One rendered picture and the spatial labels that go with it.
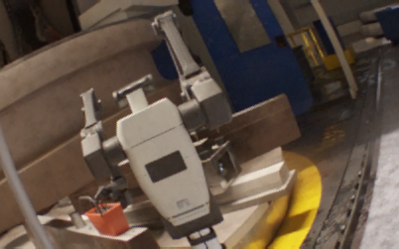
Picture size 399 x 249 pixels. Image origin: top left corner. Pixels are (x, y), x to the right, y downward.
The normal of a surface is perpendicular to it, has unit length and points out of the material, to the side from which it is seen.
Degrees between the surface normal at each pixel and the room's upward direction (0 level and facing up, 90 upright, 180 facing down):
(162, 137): 90
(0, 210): 90
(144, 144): 90
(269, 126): 90
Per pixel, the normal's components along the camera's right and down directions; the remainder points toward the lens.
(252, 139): -0.01, 0.15
